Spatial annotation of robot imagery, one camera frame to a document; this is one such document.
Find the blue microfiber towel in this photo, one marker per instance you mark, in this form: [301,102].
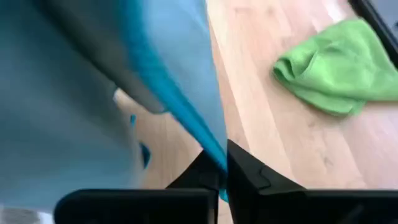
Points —
[62,109]

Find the green microfiber towel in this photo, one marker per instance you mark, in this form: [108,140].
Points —
[335,68]

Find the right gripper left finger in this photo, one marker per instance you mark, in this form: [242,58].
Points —
[140,208]

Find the black metal table frame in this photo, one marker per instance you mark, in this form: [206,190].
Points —
[382,31]

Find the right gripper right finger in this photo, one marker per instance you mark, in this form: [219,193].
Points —
[311,208]

